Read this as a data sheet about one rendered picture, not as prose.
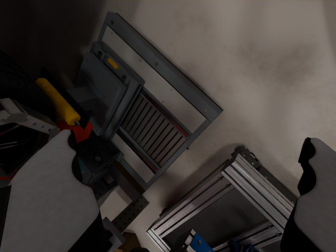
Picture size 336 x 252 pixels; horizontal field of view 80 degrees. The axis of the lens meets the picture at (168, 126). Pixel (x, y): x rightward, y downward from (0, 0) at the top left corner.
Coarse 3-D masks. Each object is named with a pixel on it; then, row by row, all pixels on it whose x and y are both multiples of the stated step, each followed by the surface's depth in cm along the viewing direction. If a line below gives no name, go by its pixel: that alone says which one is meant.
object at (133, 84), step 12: (96, 48) 115; (108, 48) 115; (108, 60) 109; (120, 60) 113; (120, 72) 112; (132, 72) 112; (132, 84) 110; (132, 96) 114; (120, 108) 120; (120, 120) 128; (108, 132) 133
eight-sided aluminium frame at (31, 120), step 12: (0, 108) 56; (12, 108) 57; (24, 108) 64; (0, 120) 56; (12, 120) 58; (24, 120) 63; (36, 120) 66; (48, 120) 77; (48, 132) 76; (36, 144) 86
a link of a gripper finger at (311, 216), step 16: (304, 144) 11; (320, 144) 10; (304, 160) 11; (320, 160) 9; (304, 176) 9; (320, 176) 8; (304, 192) 9; (320, 192) 7; (304, 208) 7; (320, 208) 7; (288, 224) 7; (304, 224) 6; (320, 224) 6; (288, 240) 6; (304, 240) 6; (320, 240) 6
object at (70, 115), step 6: (36, 78) 89; (42, 78) 87; (42, 84) 86; (48, 84) 87; (42, 90) 85; (48, 90) 85; (54, 90) 87; (48, 96) 85; (54, 96) 85; (60, 96) 86; (54, 102) 84; (60, 102) 84; (66, 102) 86; (54, 108) 86; (60, 108) 84; (66, 108) 84; (72, 108) 87; (60, 114) 84; (66, 114) 83; (72, 114) 84; (78, 114) 85; (66, 120) 84; (72, 120) 84; (78, 120) 87
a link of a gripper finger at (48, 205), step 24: (48, 144) 10; (72, 144) 11; (24, 168) 8; (48, 168) 8; (72, 168) 8; (24, 192) 7; (48, 192) 7; (72, 192) 7; (24, 216) 6; (48, 216) 6; (72, 216) 6; (96, 216) 6; (24, 240) 6; (48, 240) 6; (72, 240) 6; (96, 240) 6
